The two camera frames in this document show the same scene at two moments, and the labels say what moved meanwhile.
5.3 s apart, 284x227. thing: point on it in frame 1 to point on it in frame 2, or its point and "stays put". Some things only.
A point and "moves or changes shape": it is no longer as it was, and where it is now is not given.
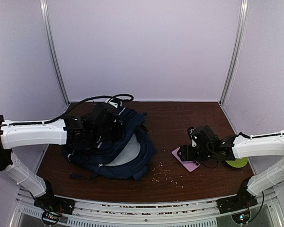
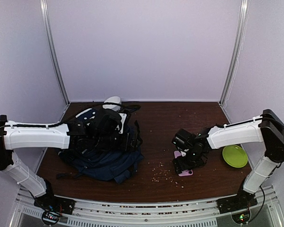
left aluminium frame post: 43,5 stays put
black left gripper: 117,134 to 133,146
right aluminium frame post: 235,51 stays put
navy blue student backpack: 128,156 moves or changes shape
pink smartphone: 190,165 moves or changes shape
